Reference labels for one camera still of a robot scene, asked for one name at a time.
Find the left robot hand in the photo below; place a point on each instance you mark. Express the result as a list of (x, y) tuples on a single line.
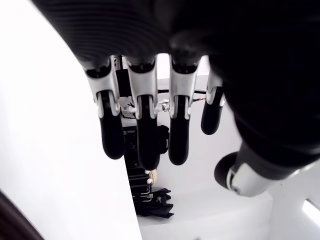
[(225, 37)]

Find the beige plush toy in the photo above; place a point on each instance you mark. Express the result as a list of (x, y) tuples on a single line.
[(153, 175)]

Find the stacked black hard cases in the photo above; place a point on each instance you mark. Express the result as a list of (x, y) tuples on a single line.
[(140, 182)]

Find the round brown tray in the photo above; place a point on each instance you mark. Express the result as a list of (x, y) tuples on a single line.
[(12, 220)]

